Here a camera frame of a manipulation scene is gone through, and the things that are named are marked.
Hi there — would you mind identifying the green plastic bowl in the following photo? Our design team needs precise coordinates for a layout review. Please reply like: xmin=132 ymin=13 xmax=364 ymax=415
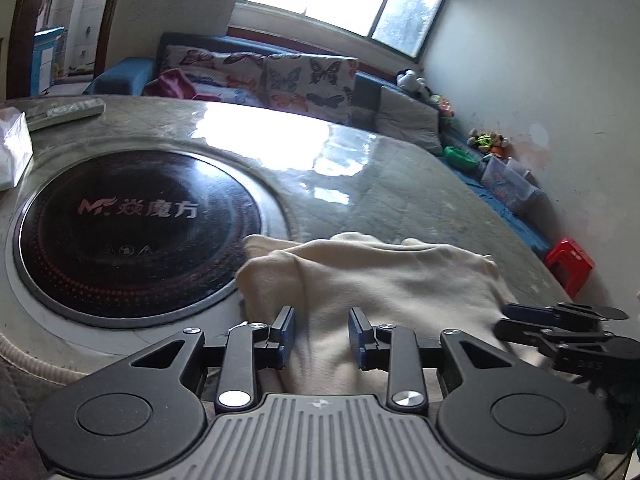
xmin=444 ymin=146 xmax=478 ymax=172

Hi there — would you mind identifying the square butterfly cushion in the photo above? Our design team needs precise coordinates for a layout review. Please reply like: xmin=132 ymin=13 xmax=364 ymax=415
xmin=265 ymin=54 xmax=359 ymax=125

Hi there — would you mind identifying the magenta cloth on sofa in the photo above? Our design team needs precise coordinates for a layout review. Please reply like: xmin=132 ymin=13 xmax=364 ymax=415
xmin=143 ymin=68 xmax=221 ymax=102

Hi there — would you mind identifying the grey plain cushion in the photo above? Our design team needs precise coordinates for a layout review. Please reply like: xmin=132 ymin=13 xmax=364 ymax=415
xmin=374 ymin=87 xmax=442 ymax=156

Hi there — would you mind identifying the clear plastic storage box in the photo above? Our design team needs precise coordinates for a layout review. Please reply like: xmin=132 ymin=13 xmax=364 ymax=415
xmin=480 ymin=156 xmax=544 ymax=216

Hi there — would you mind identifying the sealed tissue pack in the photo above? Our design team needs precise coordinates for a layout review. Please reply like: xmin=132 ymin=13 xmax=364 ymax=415
xmin=0 ymin=107 xmax=32 ymax=191

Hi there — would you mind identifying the blue corner sofa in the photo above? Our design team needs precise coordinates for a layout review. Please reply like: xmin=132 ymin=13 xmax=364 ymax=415
xmin=88 ymin=32 xmax=551 ymax=258

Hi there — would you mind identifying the small plush toys pile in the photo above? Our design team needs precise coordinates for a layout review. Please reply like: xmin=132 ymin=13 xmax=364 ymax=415
xmin=468 ymin=129 xmax=510 ymax=158

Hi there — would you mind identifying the blue white small cabinet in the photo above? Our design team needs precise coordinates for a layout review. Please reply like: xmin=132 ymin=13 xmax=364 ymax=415
xmin=29 ymin=26 xmax=65 ymax=96

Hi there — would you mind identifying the long butterfly cushion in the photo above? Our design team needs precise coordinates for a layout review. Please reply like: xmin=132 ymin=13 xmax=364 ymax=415
xmin=160 ymin=44 xmax=266 ymax=106

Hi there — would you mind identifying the grey remote control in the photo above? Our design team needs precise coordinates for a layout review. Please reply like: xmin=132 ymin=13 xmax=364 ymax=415
xmin=26 ymin=98 xmax=106 ymax=131

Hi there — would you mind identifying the black round induction cooktop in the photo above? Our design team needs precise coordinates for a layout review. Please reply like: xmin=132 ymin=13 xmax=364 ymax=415
xmin=13 ymin=151 xmax=262 ymax=328

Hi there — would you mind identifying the red plastic stool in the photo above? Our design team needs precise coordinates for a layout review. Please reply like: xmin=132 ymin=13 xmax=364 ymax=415
xmin=544 ymin=238 xmax=596 ymax=299

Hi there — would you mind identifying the panda plush toy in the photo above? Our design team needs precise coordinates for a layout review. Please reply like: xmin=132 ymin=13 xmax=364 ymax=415
xmin=396 ymin=70 xmax=432 ymax=101

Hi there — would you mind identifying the cream beige garment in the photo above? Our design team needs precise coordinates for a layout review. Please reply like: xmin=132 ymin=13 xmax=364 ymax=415
xmin=235 ymin=232 xmax=536 ymax=396

